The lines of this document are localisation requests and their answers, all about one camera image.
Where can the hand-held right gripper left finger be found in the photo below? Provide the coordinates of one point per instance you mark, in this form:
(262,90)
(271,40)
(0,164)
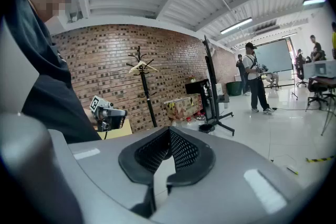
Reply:
(99,162)

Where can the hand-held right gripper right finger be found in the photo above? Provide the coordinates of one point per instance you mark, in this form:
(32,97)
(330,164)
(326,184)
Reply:
(225,186)

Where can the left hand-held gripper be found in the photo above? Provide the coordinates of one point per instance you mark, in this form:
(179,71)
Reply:
(102,115)

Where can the black coat rack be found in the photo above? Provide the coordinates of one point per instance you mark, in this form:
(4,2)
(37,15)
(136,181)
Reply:
(147,97)

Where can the wooden hanger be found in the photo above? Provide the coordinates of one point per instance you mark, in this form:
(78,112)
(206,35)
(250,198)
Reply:
(151,67)
(134,67)

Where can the person's left forearm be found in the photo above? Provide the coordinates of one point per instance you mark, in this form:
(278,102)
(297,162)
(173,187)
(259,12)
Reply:
(88,114)

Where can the yellow board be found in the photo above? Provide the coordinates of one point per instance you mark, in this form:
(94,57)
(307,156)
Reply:
(118,132)

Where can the black round basket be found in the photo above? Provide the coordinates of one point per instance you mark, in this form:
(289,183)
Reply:
(205,128)

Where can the printed cardboard box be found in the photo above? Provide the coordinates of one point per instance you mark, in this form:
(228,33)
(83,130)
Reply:
(183,107)

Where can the person's dark shirt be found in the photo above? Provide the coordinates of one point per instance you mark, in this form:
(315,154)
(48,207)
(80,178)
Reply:
(52,102)

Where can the red and yellow flowers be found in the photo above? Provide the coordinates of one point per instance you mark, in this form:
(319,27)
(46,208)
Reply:
(192,78)

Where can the yellow black striped tape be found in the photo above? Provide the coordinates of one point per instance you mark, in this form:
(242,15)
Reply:
(319,159)

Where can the green bin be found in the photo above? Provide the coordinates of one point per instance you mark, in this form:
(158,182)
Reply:
(233,88)

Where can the black display on wheeled stand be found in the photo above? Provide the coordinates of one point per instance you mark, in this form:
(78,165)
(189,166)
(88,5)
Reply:
(213,81)

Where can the black office chair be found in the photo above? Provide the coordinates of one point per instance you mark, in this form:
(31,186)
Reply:
(319,89)
(300,70)

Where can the white projection screen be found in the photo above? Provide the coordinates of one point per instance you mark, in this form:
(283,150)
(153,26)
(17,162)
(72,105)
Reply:
(275,56)

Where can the long ceiling light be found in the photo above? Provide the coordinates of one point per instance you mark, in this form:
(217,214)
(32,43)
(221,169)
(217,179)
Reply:
(289,34)
(314,1)
(236,25)

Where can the grey box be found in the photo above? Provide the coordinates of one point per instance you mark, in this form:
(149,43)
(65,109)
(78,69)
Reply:
(319,68)

